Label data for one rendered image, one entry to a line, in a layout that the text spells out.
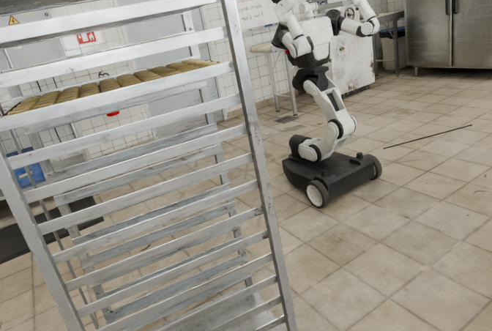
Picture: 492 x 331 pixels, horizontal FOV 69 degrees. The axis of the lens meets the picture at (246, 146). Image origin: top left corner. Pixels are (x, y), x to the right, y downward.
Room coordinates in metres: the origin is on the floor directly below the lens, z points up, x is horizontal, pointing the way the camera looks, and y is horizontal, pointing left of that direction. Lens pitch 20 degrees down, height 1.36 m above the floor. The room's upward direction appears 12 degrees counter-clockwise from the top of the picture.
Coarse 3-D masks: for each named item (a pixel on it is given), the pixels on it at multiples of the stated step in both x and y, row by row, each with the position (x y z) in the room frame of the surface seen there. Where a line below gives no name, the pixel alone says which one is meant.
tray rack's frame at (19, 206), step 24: (0, 144) 0.79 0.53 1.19; (0, 168) 0.77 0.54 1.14; (48, 168) 1.20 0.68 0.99; (24, 216) 0.77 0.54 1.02; (48, 216) 0.99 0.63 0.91; (48, 264) 0.77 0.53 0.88; (48, 288) 0.76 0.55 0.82; (96, 288) 1.19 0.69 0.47; (240, 288) 1.40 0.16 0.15; (72, 312) 0.77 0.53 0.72; (192, 312) 1.31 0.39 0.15; (216, 312) 1.28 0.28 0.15; (240, 312) 1.25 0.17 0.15; (264, 312) 1.22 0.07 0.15
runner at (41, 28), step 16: (160, 0) 0.94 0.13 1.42; (176, 0) 0.96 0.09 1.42; (192, 0) 0.97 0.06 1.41; (208, 0) 0.98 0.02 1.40; (64, 16) 0.87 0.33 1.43; (80, 16) 0.88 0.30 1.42; (96, 16) 0.89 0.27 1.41; (112, 16) 0.90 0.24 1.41; (128, 16) 0.92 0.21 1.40; (0, 32) 0.83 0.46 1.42; (16, 32) 0.84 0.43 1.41; (32, 32) 0.85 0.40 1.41; (48, 32) 0.86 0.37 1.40
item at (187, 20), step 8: (184, 16) 1.39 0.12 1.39; (184, 24) 1.39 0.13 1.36; (192, 24) 1.40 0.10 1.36; (192, 48) 1.39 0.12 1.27; (200, 96) 1.42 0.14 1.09; (208, 96) 1.40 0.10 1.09; (208, 120) 1.39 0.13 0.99; (216, 144) 1.39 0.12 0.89; (216, 160) 1.41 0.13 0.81; (224, 160) 1.40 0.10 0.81; (224, 176) 1.39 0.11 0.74; (224, 184) 1.39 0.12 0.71; (232, 200) 1.40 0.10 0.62; (232, 216) 1.39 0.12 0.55; (240, 232) 1.40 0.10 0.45; (248, 280) 1.39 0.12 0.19
